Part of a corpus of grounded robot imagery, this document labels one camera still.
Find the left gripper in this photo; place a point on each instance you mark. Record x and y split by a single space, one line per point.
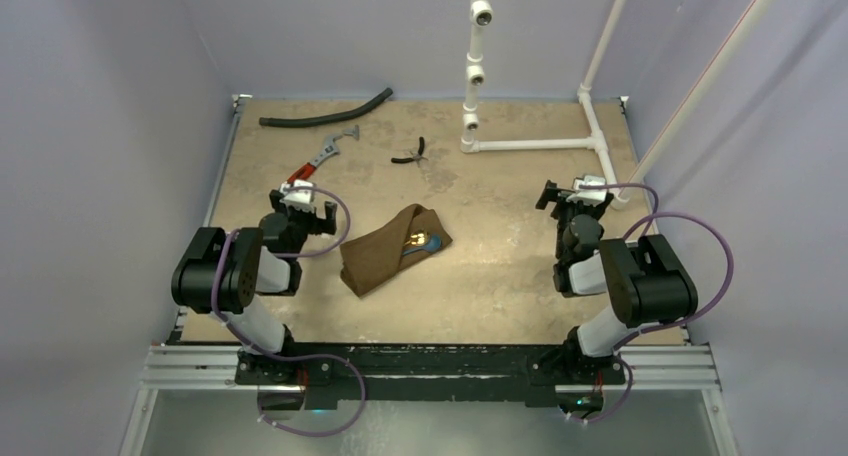
318 226

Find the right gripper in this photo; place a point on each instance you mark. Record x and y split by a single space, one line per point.
573 202

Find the brown cloth napkin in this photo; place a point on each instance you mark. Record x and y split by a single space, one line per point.
376 257

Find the blue spoon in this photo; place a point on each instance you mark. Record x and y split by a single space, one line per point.
431 245

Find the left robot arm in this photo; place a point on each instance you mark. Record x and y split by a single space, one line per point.
225 274

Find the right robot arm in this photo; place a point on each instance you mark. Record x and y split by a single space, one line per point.
645 281

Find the black pliers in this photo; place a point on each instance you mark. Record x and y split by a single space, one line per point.
415 156

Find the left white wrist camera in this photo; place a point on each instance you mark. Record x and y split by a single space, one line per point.
298 196

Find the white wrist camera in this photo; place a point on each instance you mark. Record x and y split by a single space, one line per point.
298 196
583 187

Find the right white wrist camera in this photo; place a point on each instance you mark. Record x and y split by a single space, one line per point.
583 187

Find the red handled adjustable wrench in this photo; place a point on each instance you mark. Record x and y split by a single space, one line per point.
329 149

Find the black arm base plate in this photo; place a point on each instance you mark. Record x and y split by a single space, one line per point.
426 373

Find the aluminium frame rail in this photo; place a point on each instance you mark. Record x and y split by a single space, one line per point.
492 285

